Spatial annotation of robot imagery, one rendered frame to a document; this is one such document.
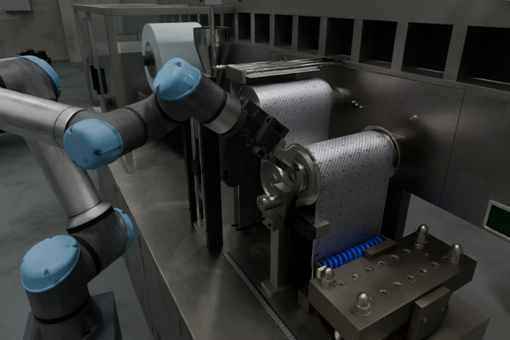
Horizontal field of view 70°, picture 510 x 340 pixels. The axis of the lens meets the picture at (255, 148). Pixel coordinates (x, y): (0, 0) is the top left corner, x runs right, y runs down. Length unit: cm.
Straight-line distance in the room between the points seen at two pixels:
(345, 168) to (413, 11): 42
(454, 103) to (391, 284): 44
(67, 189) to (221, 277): 47
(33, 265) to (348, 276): 68
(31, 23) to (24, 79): 1128
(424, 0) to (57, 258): 100
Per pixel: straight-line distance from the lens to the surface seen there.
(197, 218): 124
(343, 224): 94
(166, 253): 120
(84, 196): 96
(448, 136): 97
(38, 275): 89
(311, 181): 81
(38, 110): 70
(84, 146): 59
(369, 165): 91
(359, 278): 93
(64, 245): 92
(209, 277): 110
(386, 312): 87
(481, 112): 93
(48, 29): 1217
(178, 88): 61
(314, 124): 107
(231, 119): 66
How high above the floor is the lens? 163
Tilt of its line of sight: 22 degrees down
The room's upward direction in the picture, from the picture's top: straight up
